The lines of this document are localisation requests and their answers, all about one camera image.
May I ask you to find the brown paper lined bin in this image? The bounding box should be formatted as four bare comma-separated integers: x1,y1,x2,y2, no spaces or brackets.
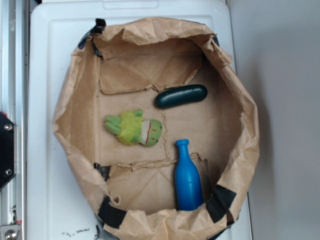
52,17,260,240

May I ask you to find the white plastic storage lid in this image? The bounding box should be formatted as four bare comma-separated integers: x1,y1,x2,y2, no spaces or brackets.
26,0,254,240

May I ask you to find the aluminium frame rail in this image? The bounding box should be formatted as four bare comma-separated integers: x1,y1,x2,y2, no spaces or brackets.
0,0,30,240

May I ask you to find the black mounting plate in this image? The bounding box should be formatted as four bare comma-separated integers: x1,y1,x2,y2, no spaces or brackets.
0,112,17,191

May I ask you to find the blue plastic bottle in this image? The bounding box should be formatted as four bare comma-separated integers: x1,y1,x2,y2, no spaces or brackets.
174,139,204,211

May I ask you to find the green plush frog toy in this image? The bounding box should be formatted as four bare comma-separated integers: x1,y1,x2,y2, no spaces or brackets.
104,109,163,147

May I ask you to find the dark green oblong case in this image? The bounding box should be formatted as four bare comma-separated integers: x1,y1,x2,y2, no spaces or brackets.
154,84,208,109

